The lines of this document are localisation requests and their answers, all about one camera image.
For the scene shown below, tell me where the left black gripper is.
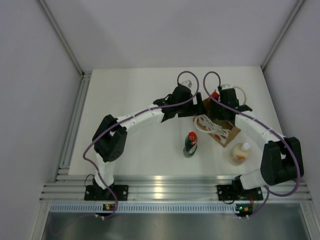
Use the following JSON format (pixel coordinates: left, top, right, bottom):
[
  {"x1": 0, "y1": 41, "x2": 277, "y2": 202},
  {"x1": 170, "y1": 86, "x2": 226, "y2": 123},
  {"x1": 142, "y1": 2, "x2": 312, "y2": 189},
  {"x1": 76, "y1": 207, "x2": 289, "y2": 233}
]
[{"x1": 176, "y1": 92, "x2": 207, "y2": 118}]

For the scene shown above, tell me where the oil bottle red cap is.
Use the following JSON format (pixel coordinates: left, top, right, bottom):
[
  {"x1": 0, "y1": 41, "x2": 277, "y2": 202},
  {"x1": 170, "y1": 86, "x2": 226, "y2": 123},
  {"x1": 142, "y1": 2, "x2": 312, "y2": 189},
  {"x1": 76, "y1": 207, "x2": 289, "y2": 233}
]
[{"x1": 211, "y1": 91, "x2": 220, "y2": 100}]

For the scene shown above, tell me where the burlap canvas bag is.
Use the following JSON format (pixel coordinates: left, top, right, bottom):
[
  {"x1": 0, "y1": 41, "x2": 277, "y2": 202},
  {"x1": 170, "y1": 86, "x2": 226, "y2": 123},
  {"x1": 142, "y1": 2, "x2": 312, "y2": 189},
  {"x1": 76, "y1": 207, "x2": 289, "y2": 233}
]
[{"x1": 192, "y1": 86, "x2": 248, "y2": 148}]

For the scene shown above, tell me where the dark sauce bottle red cap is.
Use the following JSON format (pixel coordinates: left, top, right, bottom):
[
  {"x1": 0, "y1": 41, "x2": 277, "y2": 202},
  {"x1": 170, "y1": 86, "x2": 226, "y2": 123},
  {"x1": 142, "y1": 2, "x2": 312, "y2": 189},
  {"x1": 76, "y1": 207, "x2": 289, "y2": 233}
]
[{"x1": 183, "y1": 131, "x2": 198, "y2": 158}]

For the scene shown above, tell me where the cream squeeze bottle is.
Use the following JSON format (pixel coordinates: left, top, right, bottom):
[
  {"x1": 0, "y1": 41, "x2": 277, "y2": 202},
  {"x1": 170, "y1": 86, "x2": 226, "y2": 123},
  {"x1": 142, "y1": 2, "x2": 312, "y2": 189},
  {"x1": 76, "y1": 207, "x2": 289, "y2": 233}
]
[{"x1": 230, "y1": 141, "x2": 251, "y2": 165}]

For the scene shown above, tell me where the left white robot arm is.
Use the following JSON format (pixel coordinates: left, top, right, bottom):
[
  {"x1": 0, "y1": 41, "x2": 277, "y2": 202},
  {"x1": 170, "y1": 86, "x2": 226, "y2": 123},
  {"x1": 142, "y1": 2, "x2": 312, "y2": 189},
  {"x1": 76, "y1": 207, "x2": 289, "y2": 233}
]
[{"x1": 92, "y1": 84, "x2": 207, "y2": 200}]

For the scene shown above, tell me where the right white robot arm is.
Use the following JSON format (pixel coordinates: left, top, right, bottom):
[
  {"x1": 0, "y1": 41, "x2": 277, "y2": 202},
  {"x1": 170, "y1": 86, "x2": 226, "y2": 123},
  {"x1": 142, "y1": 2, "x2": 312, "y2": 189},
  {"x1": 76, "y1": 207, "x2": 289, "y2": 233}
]
[{"x1": 209, "y1": 85, "x2": 304, "y2": 199}]

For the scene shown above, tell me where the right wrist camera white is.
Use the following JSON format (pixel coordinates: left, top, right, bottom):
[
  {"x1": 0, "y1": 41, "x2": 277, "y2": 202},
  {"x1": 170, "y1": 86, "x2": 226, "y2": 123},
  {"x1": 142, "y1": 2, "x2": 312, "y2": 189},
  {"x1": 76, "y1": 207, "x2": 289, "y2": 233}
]
[{"x1": 218, "y1": 84, "x2": 234, "y2": 91}]

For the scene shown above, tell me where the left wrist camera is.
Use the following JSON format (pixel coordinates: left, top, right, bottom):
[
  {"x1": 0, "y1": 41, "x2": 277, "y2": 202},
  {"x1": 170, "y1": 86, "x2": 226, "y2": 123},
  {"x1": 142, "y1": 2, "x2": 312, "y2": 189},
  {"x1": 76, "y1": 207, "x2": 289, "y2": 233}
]
[{"x1": 181, "y1": 80, "x2": 193, "y2": 89}]

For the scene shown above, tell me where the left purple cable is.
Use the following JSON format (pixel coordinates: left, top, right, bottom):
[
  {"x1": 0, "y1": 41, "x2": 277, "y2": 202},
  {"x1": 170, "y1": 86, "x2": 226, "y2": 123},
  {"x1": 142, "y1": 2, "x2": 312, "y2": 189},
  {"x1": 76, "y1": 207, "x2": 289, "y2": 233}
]
[{"x1": 82, "y1": 71, "x2": 201, "y2": 218}]

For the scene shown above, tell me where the purple cable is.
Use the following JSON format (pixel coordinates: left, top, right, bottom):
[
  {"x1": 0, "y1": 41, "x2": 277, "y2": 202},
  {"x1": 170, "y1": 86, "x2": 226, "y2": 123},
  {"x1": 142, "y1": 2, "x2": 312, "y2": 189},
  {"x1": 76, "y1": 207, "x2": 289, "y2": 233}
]
[
  {"x1": 82, "y1": 71, "x2": 201, "y2": 218},
  {"x1": 202, "y1": 71, "x2": 301, "y2": 211}
]

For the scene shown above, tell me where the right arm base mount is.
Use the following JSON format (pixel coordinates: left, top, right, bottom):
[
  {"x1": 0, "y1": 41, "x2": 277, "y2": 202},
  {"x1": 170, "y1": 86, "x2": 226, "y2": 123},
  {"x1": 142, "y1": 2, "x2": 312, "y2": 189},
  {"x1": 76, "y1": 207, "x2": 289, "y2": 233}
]
[{"x1": 216, "y1": 184, "x2": 239, "y2": 204}]

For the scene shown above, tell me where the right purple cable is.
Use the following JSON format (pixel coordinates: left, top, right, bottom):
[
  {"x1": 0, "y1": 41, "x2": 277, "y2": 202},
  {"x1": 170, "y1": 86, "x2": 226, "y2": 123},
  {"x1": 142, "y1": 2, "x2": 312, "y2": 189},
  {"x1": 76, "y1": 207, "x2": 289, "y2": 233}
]
[{"x1": 202, "y1": 71, "x2": 301, "y2": 211}]

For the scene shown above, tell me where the right aluminium frame post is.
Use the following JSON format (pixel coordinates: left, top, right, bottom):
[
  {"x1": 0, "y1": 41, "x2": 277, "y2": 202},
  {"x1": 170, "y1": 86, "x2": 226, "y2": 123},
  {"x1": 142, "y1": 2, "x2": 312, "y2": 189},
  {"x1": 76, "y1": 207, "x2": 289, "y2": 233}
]
[{"x1": 260, "y1": 0, "x2": 307, "y2": 72}]

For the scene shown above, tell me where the aluminium frame post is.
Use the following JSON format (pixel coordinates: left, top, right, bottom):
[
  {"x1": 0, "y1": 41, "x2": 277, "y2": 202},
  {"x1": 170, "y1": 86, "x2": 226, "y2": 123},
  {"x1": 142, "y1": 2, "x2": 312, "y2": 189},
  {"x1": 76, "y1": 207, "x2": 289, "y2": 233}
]
[
  {"x1": 260, "y1": 0, "x2": 307, "y2": 72},
  {"x1": 35, "y1": 0, "x2": 84, "y2": 78}
]

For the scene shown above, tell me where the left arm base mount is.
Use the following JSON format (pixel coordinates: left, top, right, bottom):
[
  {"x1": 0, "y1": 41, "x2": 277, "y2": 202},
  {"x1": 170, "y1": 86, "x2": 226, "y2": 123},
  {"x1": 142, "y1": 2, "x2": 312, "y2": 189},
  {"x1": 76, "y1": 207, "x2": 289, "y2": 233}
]
[{"x1": 84, "y1": 178, "x2": 129, "y2": 201}]

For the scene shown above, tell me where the aluminium rail frame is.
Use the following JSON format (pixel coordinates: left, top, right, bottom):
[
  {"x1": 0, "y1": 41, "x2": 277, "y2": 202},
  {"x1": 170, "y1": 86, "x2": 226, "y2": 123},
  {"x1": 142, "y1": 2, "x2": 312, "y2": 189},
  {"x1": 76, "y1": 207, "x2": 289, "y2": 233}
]
[{"x1": 39, "y1": 69, "x2": 313, "y2": 203}]

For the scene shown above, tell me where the left aluminium frame post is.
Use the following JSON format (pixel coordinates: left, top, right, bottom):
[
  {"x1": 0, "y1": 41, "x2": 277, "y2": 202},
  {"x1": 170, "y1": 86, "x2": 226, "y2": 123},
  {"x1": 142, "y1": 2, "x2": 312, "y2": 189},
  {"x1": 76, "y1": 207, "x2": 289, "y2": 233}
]
[{"x1": 35, "y1": 0, "x2": 84, "y2": 78}]

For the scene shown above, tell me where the slotted cable duct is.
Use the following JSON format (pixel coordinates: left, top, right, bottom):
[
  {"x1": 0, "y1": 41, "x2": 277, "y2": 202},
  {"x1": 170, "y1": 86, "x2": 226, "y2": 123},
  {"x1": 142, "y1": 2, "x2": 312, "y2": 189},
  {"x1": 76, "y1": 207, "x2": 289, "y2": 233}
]
[{"x1": 49, "y1": 203, "x2": 242, "y2": 214}]

